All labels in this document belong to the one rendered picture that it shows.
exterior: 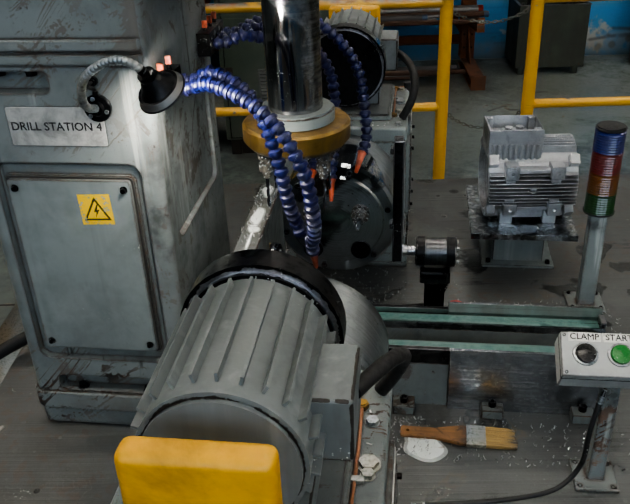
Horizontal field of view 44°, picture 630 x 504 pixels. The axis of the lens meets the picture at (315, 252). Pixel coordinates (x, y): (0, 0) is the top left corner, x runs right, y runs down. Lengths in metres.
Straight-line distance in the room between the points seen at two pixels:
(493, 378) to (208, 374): 0.85
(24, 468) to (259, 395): 0.87
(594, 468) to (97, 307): 0.86
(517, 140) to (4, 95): 1.09
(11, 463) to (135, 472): 0.88
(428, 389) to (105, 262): 0.63
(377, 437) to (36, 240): 0.68
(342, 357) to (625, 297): 1.20
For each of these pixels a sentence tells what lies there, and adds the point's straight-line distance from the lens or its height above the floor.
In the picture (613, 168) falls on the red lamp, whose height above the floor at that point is 1.14.
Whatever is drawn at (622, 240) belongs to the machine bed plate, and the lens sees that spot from 2.14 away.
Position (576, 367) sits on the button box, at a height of 1.05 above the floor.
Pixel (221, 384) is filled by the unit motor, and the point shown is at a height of 1.35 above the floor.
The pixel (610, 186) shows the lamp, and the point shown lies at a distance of 1.69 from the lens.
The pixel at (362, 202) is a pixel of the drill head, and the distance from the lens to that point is 1.59.
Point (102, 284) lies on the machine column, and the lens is 1.33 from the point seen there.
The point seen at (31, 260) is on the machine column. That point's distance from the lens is 1.36.
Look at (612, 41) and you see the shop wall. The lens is 6.82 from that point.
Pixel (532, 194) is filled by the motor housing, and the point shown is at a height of 1.01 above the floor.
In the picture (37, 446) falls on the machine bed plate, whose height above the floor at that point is 0.80.
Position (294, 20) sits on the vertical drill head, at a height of 1.51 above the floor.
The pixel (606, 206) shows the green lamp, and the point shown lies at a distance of 1.71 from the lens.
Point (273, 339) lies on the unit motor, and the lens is 0.74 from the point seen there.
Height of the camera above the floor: 1.78
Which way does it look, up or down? 29 degrees down
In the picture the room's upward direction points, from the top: 2 degrees counter-clockwise
